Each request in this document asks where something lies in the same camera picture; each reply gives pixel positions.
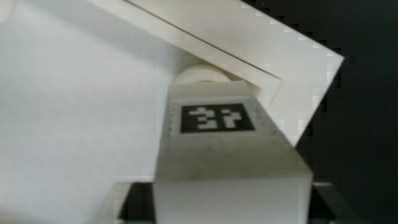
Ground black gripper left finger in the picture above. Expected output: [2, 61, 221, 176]
[97, 181, 159, 224]

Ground white square table top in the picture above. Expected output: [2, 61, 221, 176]
[0, 0, 344, 224]

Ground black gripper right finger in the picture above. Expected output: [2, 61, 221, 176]
[308, 182, 356, 224]

